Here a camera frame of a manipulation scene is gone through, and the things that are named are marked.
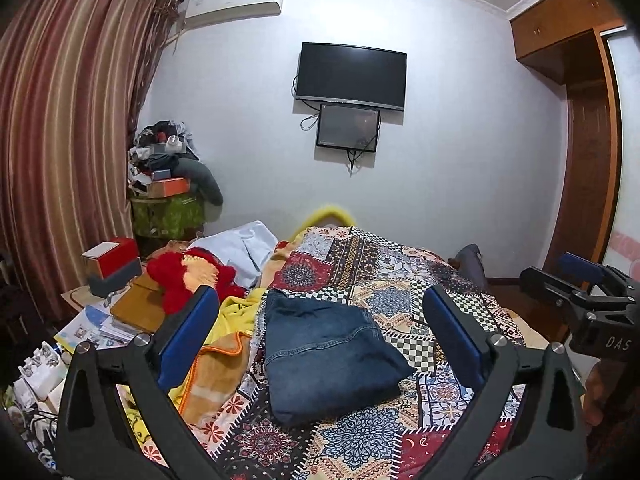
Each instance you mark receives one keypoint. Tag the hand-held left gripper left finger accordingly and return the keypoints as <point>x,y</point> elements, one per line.
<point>187,340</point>

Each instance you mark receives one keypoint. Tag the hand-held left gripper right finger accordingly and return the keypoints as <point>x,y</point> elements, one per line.
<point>452,340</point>

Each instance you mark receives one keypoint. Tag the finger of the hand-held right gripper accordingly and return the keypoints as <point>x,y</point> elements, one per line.
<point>580,267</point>
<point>545,285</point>

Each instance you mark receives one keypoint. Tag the blue denim jacket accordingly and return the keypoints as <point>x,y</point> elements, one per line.
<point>325,355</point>

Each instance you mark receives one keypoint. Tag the person's right hand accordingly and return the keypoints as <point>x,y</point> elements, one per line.
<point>595,400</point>

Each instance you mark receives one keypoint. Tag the yellow fleece blanket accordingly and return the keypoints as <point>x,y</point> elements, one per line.
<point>235,315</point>

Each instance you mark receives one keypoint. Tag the brown book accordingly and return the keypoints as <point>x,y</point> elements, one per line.
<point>135,305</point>

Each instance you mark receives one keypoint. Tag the patchwork printed bedspread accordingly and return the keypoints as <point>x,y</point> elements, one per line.
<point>400,300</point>

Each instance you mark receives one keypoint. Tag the red plush toy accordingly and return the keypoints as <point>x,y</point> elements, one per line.
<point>170,270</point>

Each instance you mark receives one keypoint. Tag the scattered printed papers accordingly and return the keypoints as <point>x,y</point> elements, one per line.
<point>95,325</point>

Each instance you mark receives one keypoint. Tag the grey box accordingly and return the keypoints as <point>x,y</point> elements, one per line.
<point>115,280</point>

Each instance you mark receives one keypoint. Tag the white cloth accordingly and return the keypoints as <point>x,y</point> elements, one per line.
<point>235,245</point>

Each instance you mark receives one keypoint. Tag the red box with white lid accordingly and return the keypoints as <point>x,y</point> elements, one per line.
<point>122,255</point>

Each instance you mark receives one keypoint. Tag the wooden door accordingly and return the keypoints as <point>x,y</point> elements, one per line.
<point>592,160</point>

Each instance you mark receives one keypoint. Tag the white sliding wardrobe door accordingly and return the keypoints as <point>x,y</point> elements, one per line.
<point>627,135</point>

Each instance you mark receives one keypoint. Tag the orange box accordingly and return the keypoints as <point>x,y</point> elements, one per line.
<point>167,187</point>

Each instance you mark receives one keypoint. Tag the grey neck pillow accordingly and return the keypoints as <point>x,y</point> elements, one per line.
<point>200,170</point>

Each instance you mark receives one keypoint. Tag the yellow plush cushion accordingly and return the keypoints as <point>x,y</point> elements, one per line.
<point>325,210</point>

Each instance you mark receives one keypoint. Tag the small black monitor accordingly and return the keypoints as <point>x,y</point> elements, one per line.
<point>347,127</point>

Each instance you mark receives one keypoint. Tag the wooden overhead cabinet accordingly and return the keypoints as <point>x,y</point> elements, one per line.
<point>555,25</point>

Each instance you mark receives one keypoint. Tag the striped red gold curtain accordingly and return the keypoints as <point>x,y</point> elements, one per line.
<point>65,110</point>

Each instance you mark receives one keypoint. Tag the white air conditioner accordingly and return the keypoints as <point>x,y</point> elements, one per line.
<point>230,2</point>

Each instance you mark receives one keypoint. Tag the black wall television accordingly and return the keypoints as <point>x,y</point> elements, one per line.
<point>350,75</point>

